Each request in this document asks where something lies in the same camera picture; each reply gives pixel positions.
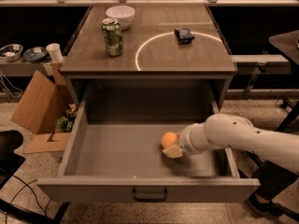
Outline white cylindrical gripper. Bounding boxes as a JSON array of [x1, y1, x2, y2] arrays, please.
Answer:
[[162, 123, 208, 159]]

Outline orange fruit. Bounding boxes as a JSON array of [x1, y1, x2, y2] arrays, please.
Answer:
[[161, 132, 178, 148]]

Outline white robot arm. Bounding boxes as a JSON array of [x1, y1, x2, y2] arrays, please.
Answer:
[[161, 113, 299, 174]]

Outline grey open drawer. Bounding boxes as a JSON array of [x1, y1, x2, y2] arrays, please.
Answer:
[[37, 80, 260, 203]]

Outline green snack bags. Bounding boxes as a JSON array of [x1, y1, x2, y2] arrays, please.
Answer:
[[55, 104, 78, 133]]

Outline grey side shelf right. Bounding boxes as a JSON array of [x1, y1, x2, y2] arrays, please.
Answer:
[[231, 54, 290, 67]]

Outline grey side shelf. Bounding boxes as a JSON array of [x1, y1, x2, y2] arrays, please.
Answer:
[[0, 57, 54, 77], [231, 54, 290, 67]]

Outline small black packet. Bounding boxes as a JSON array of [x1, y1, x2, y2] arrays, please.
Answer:
[[174, 28, 194, 44]]

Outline grey cabinet with countertop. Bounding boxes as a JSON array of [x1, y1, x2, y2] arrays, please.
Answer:
[[61, 3, 236, 105]]

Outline green soda can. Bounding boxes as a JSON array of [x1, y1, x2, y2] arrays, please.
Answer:
[[102, 18, 122, 57]]

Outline brown cardboard box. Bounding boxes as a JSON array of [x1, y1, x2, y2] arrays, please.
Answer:
[[11, 63, 74, 159]]

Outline white bowl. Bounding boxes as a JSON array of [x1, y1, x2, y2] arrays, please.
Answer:
[[106, 6, 135, 30]]

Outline white paper cup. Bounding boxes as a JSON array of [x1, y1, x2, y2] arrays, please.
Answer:
[[46, 43, 63, 63]]

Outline black chair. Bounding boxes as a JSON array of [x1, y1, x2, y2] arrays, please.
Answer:
[[0, 130, 25, 189]]

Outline dark blue bowl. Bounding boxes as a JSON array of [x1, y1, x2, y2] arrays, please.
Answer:
[[23, 47, 48, 63]]

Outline grey side shelf left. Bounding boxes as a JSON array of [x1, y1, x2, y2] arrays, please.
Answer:
[[0, 57, 54, 77]]

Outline blue patterned bowl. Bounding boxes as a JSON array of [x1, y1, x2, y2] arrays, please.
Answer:
[[0, 44, 23, 62]]

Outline black drawer handle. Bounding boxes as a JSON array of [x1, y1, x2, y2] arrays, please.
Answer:
[[132, 188, 168, 203]]

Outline black floor cable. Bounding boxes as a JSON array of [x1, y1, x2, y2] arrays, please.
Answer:
[[4, 175, 52, 224]]

